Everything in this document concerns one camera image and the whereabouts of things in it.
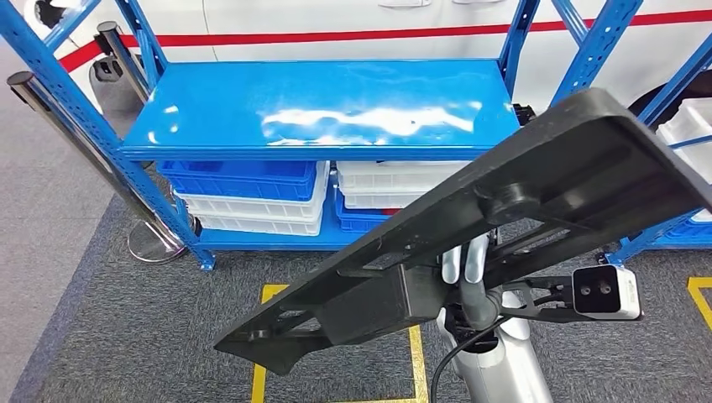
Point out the red barrier belt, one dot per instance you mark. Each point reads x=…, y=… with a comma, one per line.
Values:
x=78, y=55
x=334, y=37

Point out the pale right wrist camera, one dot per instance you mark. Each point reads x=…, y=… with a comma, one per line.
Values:
x=606, y=292

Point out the white car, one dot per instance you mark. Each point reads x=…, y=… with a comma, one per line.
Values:
x=278, y=16

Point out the black plastic frame part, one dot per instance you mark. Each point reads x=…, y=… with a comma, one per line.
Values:
x=556, y=167

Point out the small red object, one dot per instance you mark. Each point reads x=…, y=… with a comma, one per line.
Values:
x=392, y=212

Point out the black ribbed object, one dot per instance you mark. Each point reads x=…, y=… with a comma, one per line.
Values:
x=524, y=114

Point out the yellow floor tape square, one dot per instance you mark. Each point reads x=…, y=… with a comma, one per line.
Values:
x=702, y=281

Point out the chrome barrier stanchion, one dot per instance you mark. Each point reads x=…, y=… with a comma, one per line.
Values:
x=130, y=66
x=156, y=244

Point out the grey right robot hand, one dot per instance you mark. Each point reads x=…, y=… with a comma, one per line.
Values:
x=478, y=306

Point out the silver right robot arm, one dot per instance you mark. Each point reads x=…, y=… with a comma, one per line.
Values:
x=500, y=372

